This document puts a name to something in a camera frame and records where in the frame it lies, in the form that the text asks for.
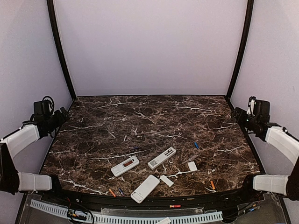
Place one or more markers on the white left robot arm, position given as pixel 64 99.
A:
pixel 12 180

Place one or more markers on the slim white remote with QR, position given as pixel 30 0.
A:
pixel 157 161

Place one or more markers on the white slotted cable duct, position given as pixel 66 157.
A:
pixel 112 217

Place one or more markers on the black left frame post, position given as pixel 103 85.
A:
pixel 59 48

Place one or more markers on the white remote back side up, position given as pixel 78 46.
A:
pixel 144 189

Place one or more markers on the black right frame post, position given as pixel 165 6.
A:
pixel 242 47

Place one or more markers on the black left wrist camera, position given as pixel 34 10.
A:
pixel 45 107

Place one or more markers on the white remote with buttons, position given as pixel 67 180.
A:
pixel 125 166

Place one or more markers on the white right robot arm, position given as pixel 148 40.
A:
pixel 277 139

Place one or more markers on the black frame post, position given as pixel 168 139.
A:
pixel 59 48
pixel 242 47

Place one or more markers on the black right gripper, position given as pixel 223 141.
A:
pixel 236 111

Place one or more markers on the white battery cover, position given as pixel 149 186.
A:
pixel 166 180
pixel 164 221
pixel 192 166

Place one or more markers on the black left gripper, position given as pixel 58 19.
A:
pixel 61 120

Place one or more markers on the clear handled screwdriver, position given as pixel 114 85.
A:
pixel 192 158

